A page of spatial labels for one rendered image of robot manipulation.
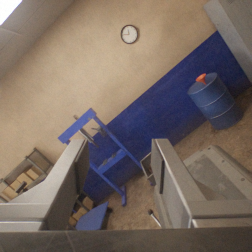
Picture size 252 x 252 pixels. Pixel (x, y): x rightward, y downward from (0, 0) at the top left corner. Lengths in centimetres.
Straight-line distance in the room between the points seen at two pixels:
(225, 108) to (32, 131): 379
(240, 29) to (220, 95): 109
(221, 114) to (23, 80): 374
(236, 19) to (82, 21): 259
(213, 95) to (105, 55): 207
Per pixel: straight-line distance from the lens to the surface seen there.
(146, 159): 341
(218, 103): 348
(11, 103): 442
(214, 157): 110
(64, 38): 393
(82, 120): 343
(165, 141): 16
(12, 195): 490
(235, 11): 380
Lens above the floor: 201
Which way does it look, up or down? 14 degrees down
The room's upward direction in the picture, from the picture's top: 42 degrees counter-clockwise
